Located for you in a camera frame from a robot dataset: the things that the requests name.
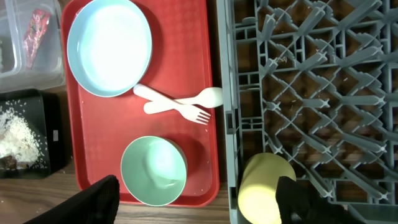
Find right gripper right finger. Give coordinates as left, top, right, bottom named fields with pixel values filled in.
left=275, top=176, right=363, bottom=224

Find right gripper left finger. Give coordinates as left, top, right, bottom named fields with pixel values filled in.
left=26, top=175, right=120, bottom=224

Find yellow plastic cup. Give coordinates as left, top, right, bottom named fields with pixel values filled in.
left=238, top=152, right=296, bottom=224

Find green bowl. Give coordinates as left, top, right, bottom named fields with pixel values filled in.
left=121, top=136, right=188, bottom=207

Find rice food leftovers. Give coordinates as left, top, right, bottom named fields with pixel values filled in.
left=1, top=100, right=49, bottom=170

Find light blue plate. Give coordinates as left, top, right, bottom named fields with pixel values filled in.
left=67, top=0, right=152, bottom=98

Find red snack wrapper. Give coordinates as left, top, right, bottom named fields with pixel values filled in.
left=22, top=9, right=51, bottom=69

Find black waste tray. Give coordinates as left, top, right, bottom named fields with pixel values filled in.
left=1, top=89, right=66, bottom=179

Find grey dishwasher rack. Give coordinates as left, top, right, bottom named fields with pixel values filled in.
left=216, top=0, right=397, bottom=223

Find red serving tray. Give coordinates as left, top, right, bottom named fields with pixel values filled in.
left=65, top=1, right=220, bottom=207

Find white plastic fork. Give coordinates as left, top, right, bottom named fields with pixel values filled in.
left=133, top=84, right=211, bottom=124

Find white plastic spoon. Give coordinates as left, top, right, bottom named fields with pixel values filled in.
left=144, top=87, right=223, bottom=114

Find clear plastic bin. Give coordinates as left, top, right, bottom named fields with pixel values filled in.
left=1, top=0, right=65, bottom=92

